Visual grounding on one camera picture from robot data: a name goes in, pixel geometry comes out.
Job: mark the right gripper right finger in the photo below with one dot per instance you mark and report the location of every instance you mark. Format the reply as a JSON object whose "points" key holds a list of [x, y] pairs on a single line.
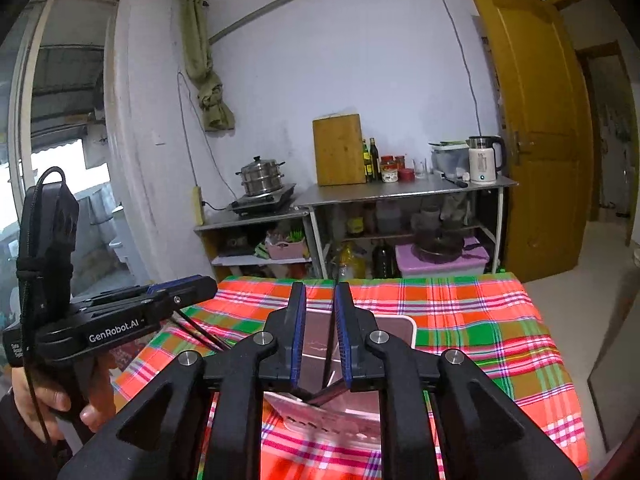
{"points": [[441, 416]]}

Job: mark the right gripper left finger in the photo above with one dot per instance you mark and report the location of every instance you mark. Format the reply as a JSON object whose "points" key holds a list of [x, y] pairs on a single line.
{"points": [[201, 416]]}

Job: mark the black chopstick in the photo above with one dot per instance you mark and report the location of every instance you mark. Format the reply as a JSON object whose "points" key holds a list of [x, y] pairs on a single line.
{"points": [[326, 374], [326, 395], [191, 327]]}

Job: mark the person's left hand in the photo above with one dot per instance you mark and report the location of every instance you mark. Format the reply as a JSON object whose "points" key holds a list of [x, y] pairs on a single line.
{"points": [[51, 396]]}

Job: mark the yellow power strip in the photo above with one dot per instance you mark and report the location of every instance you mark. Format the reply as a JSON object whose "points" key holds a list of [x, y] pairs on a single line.
{"points": [[197, 203]]}

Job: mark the purple storage box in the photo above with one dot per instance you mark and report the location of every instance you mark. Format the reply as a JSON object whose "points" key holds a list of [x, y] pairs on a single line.
{"points": [[414, 262]]}

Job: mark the portable gas stove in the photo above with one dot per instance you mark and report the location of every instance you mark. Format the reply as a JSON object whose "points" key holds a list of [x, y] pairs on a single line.
{"points": [[268, 203]]}

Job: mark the small pink basket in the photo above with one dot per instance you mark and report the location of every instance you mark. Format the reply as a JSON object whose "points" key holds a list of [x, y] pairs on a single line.
{"points": [[283, 250]]}

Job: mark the black wok pan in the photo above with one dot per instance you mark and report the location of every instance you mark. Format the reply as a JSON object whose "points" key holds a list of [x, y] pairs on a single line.
{"points": [[439, 247]]}

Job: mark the low steel shelf cabinet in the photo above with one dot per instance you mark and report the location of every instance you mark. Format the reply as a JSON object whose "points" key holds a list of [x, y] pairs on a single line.
{"points": [[235, 245]]}

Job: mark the steel steamer pot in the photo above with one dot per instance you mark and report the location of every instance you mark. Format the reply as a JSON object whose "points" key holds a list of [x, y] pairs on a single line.
{"points": [[261, 176]]}

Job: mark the green hanging cloth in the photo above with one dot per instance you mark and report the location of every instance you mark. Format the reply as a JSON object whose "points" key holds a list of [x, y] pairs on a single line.
{"points": [[216, 115]]}

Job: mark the white electric kettle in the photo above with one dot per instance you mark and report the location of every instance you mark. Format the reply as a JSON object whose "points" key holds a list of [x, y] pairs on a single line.
{"points": [[487, 156]]}

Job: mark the clear plastic container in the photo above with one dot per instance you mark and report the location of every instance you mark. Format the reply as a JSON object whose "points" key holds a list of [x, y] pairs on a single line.
{"points": [[450, 157]]}

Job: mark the red lid sauce jar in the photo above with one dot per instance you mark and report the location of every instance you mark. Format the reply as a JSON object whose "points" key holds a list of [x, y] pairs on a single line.
{"points": [[389, 169]]}

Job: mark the wooden door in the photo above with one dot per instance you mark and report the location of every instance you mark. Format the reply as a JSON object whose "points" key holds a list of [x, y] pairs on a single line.
{"points": [[548, 135]]}

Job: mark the wooden cutting board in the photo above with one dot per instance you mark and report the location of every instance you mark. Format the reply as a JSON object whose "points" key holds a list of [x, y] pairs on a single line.
{"points": [[338, 150]]}

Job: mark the dark oil bottle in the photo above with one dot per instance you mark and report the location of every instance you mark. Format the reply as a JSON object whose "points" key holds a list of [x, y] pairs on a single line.
{"points": [[375, 159]]}

